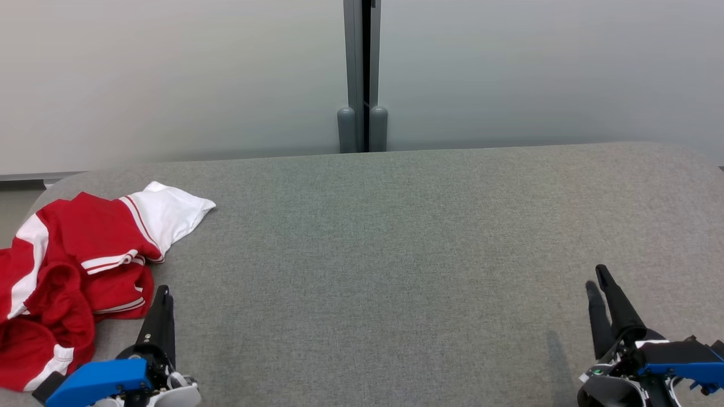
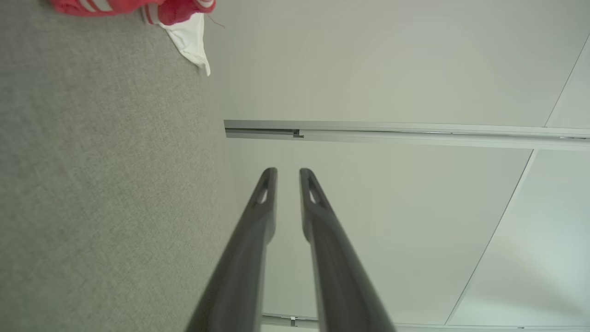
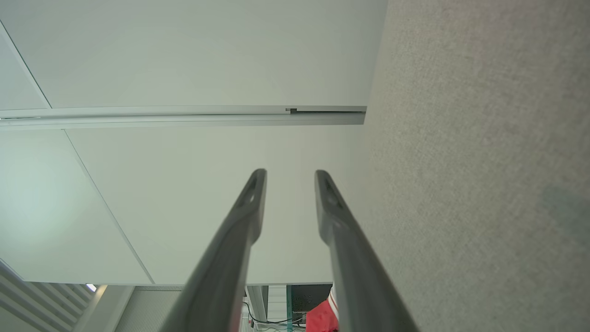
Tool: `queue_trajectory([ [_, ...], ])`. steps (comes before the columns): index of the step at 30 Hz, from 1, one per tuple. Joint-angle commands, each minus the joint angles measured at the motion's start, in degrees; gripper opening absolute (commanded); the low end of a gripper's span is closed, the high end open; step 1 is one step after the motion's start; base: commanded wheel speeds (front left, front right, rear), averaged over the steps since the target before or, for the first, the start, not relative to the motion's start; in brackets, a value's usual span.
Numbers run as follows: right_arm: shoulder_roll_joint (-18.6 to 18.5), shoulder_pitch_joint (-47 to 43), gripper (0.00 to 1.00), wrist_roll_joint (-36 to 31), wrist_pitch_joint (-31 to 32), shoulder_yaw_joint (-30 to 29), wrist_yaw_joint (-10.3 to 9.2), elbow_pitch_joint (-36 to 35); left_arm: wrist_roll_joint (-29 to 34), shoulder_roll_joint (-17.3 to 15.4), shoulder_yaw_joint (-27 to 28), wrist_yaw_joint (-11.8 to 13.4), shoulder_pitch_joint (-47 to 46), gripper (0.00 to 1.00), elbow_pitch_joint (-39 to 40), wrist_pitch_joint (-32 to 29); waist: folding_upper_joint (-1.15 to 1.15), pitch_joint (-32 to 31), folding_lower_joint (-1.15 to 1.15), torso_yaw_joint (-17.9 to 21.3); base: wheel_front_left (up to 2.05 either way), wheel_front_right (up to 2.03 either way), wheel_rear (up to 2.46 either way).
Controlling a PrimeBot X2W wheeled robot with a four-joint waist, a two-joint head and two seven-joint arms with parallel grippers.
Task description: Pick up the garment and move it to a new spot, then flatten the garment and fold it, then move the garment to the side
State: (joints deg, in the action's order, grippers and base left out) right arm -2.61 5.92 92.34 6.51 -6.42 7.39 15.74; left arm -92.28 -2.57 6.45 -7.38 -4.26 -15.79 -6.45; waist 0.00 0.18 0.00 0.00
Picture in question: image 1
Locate grey partition foot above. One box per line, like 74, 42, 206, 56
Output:
369, 106, 389, 153
337, 106, 357, 154

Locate red and white jersey shirt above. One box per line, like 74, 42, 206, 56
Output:
42, 181, 217, 320

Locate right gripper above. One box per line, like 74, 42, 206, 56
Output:
577, 265, 682, 407

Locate grey partition post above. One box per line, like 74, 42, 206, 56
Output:
343, 0, 382, 153

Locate red shorts with white panels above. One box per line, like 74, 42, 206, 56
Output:
0, 212, 97, 392

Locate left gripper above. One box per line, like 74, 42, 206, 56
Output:
93, 285, 202, 407

